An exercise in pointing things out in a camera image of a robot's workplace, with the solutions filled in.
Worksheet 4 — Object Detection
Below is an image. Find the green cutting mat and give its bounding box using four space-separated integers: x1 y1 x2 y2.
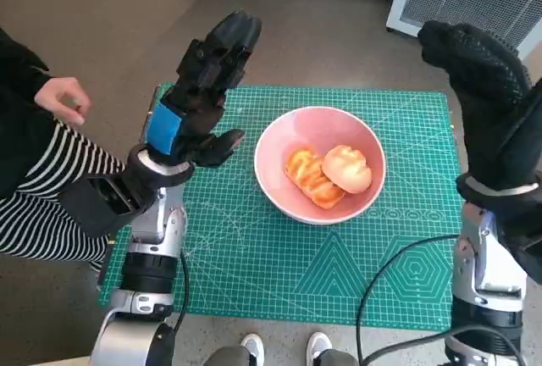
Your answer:
97 82 465 329

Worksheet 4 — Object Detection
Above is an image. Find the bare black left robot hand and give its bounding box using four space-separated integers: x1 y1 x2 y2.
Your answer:
143 9 263 168

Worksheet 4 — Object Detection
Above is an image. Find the grey trouser leg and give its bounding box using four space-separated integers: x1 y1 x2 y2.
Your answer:
202 345 251 366
317 348 361 366

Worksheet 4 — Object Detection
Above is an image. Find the person's hand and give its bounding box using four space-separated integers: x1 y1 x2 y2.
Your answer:
34 76 93 126

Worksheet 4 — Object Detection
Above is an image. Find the white shoe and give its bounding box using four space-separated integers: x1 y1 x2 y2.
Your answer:
305 331 335 366
240 333 267 366

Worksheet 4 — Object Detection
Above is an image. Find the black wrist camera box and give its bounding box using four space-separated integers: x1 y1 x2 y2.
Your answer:
58 175 147 236
499 196 542 286

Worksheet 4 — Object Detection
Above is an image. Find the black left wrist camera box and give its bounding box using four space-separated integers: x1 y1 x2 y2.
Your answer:
58 175 147 236

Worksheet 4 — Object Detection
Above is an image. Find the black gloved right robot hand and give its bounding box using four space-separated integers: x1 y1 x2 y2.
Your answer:
417 19 542 191

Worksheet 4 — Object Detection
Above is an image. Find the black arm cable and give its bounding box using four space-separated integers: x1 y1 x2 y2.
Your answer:
171 249 191 336
354 234 461 366

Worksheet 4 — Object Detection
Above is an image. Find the pale round toy bun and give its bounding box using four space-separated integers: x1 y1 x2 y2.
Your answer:
321 144 373 194

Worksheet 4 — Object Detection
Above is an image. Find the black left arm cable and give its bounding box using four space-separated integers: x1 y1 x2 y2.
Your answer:
171 249 191 336

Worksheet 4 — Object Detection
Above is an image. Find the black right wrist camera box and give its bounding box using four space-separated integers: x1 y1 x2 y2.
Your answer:
499 196 542 286

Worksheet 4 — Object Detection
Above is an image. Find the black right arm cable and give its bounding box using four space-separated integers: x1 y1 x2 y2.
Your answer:
354 234 461 366

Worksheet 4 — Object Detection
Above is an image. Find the person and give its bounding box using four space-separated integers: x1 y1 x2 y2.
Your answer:
0 29 128 263

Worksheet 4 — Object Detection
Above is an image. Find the orange braided toy bread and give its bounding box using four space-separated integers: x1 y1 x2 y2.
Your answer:
284 147 346 209

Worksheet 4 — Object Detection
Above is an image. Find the pink bowl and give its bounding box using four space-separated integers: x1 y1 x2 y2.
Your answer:
253 106 387 226

